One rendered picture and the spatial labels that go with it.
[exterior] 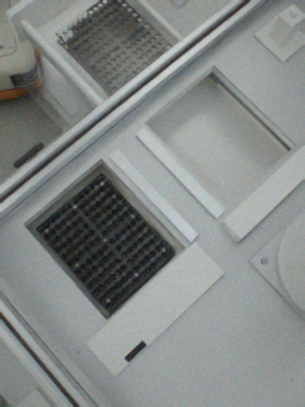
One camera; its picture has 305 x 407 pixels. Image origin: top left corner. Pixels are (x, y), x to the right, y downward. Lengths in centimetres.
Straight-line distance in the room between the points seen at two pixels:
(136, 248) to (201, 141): 31
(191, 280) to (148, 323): 11
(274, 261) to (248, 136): 33
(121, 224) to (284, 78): 46
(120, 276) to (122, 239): 7
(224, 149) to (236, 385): 51
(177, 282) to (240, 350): 17
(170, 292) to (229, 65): 49
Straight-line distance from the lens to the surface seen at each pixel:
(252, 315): 94
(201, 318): 93
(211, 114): 116
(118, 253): 97
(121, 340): 91
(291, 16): 107
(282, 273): 93
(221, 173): 111
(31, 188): 93
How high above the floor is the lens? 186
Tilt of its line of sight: 75 degrees down
